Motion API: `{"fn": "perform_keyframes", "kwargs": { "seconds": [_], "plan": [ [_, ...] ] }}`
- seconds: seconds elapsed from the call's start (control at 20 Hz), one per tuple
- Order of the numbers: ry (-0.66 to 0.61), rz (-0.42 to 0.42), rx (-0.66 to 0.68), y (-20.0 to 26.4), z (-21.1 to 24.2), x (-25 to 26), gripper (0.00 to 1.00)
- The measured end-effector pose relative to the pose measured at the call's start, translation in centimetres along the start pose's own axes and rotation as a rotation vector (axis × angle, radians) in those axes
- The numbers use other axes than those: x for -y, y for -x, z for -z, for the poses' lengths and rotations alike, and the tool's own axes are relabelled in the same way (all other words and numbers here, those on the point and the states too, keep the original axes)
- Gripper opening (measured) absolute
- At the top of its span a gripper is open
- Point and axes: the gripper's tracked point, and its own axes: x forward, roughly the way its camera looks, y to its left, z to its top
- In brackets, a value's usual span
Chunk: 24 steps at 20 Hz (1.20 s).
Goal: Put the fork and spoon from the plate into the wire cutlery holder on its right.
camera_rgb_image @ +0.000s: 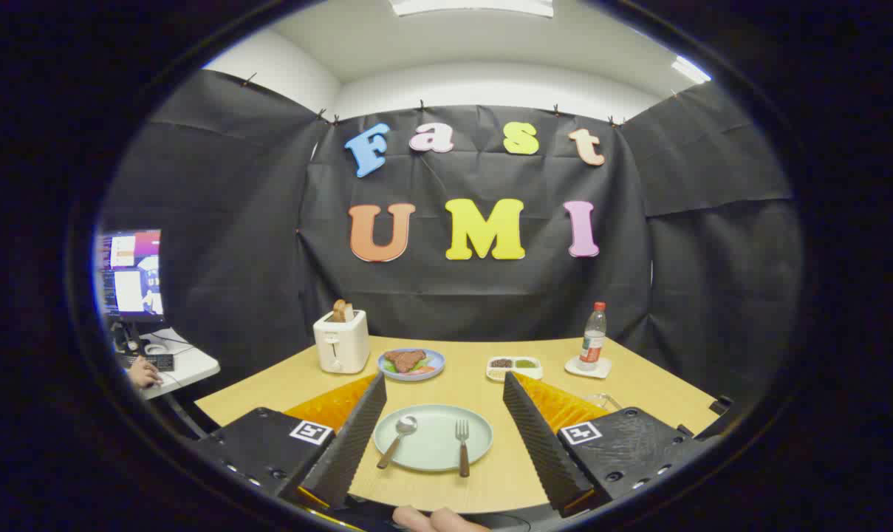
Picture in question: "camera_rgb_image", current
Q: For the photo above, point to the red tomato slice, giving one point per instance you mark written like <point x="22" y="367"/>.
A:
<point x="421" y="370"/>

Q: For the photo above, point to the small ceiling light panel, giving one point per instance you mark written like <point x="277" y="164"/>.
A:
<point x="691" y="70"/>

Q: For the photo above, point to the black table clamp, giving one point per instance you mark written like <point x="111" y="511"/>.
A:
<point x="721" y="405"/>

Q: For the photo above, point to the black backdrop cloth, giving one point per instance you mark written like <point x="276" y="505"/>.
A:
<point x="453" y="295"/>

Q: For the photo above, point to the brown steak piece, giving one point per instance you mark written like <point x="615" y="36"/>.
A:
<point x="405" y="360"/>

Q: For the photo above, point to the blue plate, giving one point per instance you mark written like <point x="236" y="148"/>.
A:
<point x="436" y="362"/>

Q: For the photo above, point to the toasted bread slice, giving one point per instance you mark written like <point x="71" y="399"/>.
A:
<point x="340" y="310"/>

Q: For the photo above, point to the clear bottle with red cap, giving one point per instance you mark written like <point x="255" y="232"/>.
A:
<point x="592" y="343"/>

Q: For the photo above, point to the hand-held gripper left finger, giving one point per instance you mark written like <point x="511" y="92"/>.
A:
<point x="354" y="443"/>

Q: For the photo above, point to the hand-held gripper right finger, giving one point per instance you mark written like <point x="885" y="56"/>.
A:
<point x="542" y="451"/>

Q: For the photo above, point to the light green plate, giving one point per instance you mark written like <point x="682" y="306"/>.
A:
<point x="435" y="443"/>

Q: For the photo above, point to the computer monitor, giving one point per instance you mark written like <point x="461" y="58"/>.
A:
<point x="132" y="281"/>

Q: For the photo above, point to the white toaster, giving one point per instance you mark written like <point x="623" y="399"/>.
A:
<point x="340" y="343"/>

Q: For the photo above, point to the white side desk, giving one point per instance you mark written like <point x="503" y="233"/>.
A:
<point x="187" y="362"/>

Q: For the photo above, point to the white divided dish with grains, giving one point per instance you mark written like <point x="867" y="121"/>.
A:
<point x="527" y="372"/>

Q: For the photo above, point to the long ceiling light panel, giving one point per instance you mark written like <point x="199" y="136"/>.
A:
<point x="476" y="6"/>

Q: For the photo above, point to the black keyboard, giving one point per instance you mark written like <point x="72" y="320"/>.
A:
<point x="162" y="362"/>

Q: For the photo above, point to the small white desk object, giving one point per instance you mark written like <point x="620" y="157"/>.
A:
<point x="154" y="348"/>

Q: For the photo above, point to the white square coaster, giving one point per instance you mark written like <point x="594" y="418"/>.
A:
<point x="602" y="370"/>

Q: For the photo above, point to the green lettuce leaf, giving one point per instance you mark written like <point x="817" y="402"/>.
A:
<point x="389" y="366"/>

